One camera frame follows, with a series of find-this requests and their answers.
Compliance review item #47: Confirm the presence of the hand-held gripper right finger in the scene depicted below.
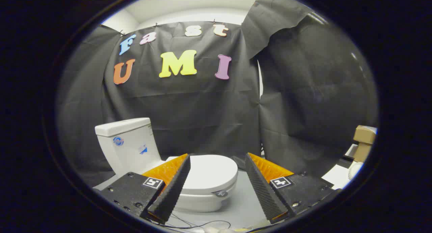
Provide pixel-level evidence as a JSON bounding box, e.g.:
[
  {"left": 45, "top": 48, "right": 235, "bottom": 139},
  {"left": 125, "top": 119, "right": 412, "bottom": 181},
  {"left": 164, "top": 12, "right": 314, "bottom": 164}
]
[{"left": 244, "top": 152, "right": 341, "bottom": 224}]

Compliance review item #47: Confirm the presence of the flat white board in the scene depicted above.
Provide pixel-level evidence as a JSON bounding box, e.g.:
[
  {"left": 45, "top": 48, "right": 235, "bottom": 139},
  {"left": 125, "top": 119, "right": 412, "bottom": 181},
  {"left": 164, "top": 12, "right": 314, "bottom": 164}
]
[{"left": 322, "top": 164, "right": 352, "bottom": 190}]

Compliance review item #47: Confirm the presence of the thin black cable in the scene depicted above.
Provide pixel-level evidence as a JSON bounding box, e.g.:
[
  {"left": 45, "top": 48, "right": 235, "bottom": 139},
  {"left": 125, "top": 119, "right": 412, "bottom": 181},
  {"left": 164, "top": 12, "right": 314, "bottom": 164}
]
[{"left": 148, "top": 212, "right": 232, "bottom": 231}]

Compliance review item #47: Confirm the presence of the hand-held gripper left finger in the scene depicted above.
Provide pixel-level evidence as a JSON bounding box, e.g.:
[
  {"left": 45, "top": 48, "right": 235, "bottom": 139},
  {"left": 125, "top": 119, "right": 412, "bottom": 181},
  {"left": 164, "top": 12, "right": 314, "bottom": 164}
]
[{"left": 100, "top": 153, "right": 191, "bottom": 225}]

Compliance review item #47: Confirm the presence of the brown cardboard box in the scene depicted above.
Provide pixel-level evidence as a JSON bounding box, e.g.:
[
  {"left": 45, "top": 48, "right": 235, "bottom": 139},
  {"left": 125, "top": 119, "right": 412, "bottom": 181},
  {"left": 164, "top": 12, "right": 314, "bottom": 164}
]
[
  {"left": 353, "top": 143, "right": 372, "bottom": 163},
  {"left": 353, "top": 125, "right": 376, "bottom": 145}
]

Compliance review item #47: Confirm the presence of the white toilet lid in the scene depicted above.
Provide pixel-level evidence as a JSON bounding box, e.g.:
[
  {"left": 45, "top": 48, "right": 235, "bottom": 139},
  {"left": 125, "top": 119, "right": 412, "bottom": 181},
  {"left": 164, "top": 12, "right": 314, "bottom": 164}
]
[{"left": 165, "top": 154, "right": 239, "bottom": 198}]

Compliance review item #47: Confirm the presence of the white round object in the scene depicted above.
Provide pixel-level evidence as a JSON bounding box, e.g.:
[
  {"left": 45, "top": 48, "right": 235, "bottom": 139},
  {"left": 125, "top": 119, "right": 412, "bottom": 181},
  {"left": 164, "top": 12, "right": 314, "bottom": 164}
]
[{"left": 348, "top": 162, "right": 364, "bottom": 180}]

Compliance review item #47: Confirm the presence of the black backdrop cloth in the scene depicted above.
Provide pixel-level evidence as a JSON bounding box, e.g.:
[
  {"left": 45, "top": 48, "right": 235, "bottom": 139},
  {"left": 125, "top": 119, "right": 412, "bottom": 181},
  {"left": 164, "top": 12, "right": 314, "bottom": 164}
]
[{"left": 56, "top": 0, "right": 378, "bottom": 188}]

